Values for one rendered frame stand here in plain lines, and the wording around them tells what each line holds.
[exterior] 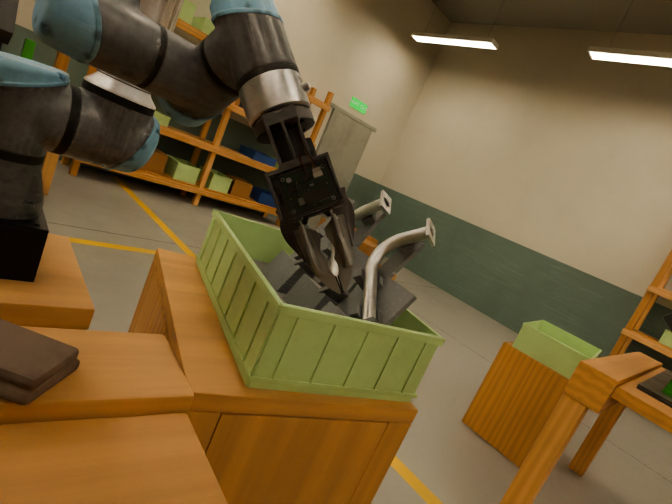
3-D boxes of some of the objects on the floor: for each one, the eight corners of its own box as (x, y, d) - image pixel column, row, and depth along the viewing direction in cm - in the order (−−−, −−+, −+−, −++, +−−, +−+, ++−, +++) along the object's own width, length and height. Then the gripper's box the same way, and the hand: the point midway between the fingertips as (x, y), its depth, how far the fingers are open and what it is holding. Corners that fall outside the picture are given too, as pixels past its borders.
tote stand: (81, 465, 139) (157, 247, 125) (231, 463, 166) (307, 284, 152) (54, 734, 82) (188, 392, 68) (288, 666, 109) (419, 410, 95)
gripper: (235, 120, 44) (302, 313, 44) (317, 92, 44) (384, 284, 44) (252, 142, 53) (308, 303, 53) (320, 118, 53) (376, 279, 53)
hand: (339, 282), depth 51 cm, fingers closed
